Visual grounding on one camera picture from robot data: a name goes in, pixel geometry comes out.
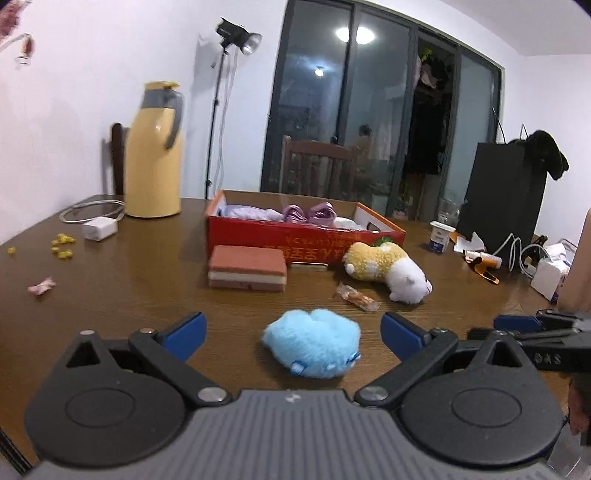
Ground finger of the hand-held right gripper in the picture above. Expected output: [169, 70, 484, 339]
[467, 325, 525, 345]
[492, 310, 579, 334]

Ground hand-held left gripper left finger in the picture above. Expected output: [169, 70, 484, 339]
[66, 311, 232, 409]

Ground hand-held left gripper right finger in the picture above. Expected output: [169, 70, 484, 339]
[355, 311, 525, 409]

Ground blue plush toy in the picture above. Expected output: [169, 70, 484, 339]
[261, 309, 362, 380]

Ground red cardboard box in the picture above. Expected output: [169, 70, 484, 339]
[206, 189, 407, 268]

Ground person's right forearm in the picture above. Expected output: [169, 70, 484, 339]
[556, 225, 591, 315]

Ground person's right hand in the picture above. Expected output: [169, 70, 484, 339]
[568, 373, 591, 435]

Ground white power adapter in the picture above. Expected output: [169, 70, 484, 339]
[530, 258, 567, 304]

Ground orange candy wrapper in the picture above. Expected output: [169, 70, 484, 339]
[335, 282, 380, 311]

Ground white orange tube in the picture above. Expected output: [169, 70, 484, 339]
[464, 249, 503, 271]

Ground yellow white hamster plush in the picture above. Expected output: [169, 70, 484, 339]
[342, 236, 434, 305]

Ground layered red white sponge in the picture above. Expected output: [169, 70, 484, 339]
[207, 245, 288, 293]

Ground crumpled white paper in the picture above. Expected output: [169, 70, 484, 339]
[452, 230, 487, 254]

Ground white yogurt cup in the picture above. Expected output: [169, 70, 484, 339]
[429, 220, 456, 254]

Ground clear drinking glass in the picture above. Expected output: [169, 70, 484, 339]
[436, 197, 463, 227]

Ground black paper bag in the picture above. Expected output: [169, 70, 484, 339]
[457, 106, 550, 251]

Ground white charger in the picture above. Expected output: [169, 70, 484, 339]
[82, 217, 121, 242]

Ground purple satin scrunchie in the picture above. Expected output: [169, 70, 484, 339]
[309, 201, 336, 227]
[282, 204, 311, 225]

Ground scattered yellow candy pieces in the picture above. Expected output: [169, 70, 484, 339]
[6, 233, 77, 260]

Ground pink candy wrapper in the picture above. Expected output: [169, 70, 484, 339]
[27, 276, 57, 297]

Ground black garment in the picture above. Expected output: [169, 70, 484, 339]
[507, 130, 570, 182]

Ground yellow thermos jug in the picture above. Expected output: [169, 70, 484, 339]
[123, 80, 186, 219]

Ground dark wooden slatted chair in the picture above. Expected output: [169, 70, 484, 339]
[280, 135, 361, 199]

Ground sliding glass door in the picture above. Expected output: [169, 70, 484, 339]
[259, 0, 504, 223]

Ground hanging clothes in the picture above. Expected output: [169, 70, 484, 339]
[415, 45, 451, 89]

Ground black studio light on stand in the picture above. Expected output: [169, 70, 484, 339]
[203, 17, 263, 200]

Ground pink dried flowers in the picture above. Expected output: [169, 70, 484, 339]
[0, 0, 36, 66]

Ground white cable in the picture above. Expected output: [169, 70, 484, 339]
[491, 233, 540, 278]

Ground grey coiled cable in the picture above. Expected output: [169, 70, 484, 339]
[59, 199, 127, 225]

